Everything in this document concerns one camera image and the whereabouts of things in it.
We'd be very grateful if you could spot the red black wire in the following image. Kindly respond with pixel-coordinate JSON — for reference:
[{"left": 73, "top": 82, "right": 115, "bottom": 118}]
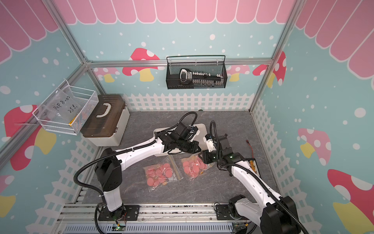
[{"left": 246, "top": 139, "right": 255, "bottom": 160}]

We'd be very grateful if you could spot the clear labelled plastic bag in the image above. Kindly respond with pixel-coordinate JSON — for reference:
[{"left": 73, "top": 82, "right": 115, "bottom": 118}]
[{"left": 42, "top": 88, "right": 82, "bottom": 125}]

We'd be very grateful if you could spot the white rectangular tray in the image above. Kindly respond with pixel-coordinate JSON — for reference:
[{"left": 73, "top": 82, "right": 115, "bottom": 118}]
[{"left": 154, "top": 123, "right": 208, "bottom": 156}]

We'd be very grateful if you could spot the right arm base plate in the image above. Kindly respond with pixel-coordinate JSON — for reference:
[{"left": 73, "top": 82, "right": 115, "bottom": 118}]
[{"left": 213, "top": 202, "right": 247, "bottom": 220}]

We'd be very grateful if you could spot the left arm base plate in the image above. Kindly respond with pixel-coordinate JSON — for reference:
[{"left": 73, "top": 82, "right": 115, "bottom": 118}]
[{"left": 98, "top": 205, "right": 140, "bottom": 221}]

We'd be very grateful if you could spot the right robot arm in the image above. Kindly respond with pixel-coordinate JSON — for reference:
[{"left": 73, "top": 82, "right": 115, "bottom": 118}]
[{"left": 204, "top": 121, "right": 308, "bottom": 234}]

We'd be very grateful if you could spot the white wire basket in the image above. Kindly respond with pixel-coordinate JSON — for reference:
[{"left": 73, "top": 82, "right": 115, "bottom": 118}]
[{"left": 33, "top": 80, "right": 99, "bottom": 136}]

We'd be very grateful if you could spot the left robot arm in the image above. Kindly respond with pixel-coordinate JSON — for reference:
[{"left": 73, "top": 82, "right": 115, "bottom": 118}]
[{"left": 74, "top": 112, "right": 207, "bottom": 213}]

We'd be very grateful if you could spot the white toolbox brown lid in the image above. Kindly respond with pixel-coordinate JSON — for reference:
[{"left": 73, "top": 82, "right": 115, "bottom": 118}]
[{"left": 80, "top": 94, "right": 130, "bottom": 147}]

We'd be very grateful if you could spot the ziploc bag of cookies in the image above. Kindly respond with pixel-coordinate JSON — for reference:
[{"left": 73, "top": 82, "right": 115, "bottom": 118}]
[
  {"left": 181, "top": 154, "right": 214, "bottom": 180},
  {"left": 143, "top": 155, "right": 183, "bottom": 192}
]

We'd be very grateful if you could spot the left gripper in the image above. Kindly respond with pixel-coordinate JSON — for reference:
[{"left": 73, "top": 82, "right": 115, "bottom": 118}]
[{"left": 176, "top": 137, "right": 202, "bottom": 154}]

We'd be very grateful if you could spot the black wire mesh basket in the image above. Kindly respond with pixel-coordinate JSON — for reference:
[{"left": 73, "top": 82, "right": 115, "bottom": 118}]
[{"left": 166, "top": 55, "right": 228, "bottom": 89}]

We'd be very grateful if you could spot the socket set in basket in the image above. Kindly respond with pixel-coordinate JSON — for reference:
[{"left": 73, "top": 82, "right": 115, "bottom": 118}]
[{"left": 179, "top": 69, "right": 226, "bottom": 88}]

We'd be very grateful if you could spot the black connector board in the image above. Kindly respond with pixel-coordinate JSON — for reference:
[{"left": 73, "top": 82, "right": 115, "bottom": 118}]
[{"left": 247, "top": 158, "right": 261, "bottom": 177}]

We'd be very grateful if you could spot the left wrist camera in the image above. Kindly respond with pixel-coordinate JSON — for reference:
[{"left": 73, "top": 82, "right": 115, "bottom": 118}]
[{"left": 174, "top": 122, "right": 192, "bottom": 139}]

